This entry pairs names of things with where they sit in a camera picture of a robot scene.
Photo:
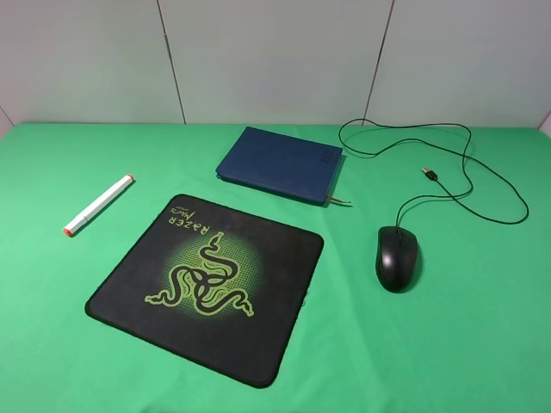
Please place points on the black computer mouse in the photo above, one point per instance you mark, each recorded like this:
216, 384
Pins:
396, 258

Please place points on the white marker pen red caps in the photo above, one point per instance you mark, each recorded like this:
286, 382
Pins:
96, 206

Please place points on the blue hardcover notebook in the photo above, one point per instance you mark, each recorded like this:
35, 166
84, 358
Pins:
279, 164

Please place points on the black green logo mouse pad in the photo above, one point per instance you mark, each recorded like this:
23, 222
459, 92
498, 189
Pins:
214, 285

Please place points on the green table cloth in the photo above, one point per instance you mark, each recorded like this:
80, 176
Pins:
471, 333

